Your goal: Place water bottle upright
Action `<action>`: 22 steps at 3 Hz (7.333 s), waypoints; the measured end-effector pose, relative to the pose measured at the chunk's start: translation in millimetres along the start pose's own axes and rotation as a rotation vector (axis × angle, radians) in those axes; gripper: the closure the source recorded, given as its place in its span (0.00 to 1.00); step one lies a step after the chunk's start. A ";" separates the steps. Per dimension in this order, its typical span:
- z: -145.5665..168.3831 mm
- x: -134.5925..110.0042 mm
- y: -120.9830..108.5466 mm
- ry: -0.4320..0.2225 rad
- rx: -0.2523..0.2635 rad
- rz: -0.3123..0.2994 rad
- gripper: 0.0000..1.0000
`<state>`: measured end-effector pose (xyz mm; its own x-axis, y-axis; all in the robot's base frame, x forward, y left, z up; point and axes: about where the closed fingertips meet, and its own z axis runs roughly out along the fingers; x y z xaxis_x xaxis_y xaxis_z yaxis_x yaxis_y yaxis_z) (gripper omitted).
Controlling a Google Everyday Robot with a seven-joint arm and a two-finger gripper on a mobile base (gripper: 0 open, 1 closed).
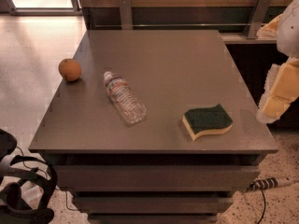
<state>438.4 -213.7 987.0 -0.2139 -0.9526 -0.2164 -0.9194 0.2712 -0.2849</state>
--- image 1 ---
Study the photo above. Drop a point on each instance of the green and yellow sponge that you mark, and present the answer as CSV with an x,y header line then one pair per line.
x,y
204,121

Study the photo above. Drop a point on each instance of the orange fruit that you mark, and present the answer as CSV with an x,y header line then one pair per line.
x,y
69,70

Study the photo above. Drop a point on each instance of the striped cable plug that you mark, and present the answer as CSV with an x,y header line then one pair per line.
x,y
270,183

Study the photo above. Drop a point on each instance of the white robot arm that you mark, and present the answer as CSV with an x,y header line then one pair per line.
x,y
288,31

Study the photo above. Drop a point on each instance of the right metal bracket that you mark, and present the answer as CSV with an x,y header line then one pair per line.
x,y
256,19

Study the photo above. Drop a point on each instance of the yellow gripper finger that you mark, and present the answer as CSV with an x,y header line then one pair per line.
x,y
281,88
270,29

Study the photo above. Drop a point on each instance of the left metal bracket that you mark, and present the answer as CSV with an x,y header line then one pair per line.
x,y
126,14

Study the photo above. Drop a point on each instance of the clear plastic water bottle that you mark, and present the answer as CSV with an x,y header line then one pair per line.
x,y
119,92

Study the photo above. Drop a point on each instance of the metal bracket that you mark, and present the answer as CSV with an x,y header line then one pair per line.
x,y
256,19
126,14

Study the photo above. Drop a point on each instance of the grey drawer cabinet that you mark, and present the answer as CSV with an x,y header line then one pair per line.
x,y
152,172

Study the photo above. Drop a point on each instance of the black headset with straps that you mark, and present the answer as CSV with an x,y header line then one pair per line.
x,y
13,208

